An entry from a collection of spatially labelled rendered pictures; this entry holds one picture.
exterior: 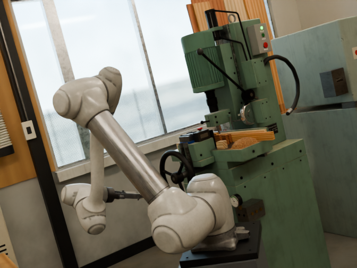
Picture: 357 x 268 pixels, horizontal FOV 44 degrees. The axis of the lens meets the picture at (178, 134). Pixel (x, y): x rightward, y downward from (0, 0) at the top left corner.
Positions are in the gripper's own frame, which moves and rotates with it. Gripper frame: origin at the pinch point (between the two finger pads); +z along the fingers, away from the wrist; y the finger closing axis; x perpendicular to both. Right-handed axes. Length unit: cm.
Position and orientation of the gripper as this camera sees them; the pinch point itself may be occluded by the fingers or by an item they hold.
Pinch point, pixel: (141, 195)
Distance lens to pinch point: 228.4
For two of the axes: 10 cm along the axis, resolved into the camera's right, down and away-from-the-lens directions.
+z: 8.1, 0.9, 5.7
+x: -0.4, 9.9, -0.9
